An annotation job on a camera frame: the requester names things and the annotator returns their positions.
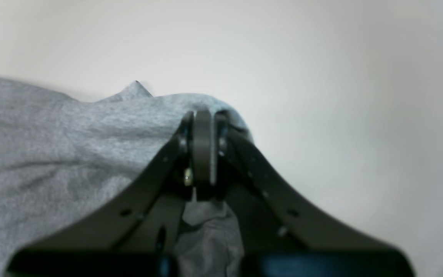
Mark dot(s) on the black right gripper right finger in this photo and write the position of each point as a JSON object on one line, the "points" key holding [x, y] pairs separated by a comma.
{"points": [[284, 234]]}

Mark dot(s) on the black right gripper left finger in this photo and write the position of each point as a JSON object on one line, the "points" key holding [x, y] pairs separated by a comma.
{"points": [[134, 234]]}

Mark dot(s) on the grey T-shirt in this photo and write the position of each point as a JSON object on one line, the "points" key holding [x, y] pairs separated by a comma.
{"points": [[61, 158]]}

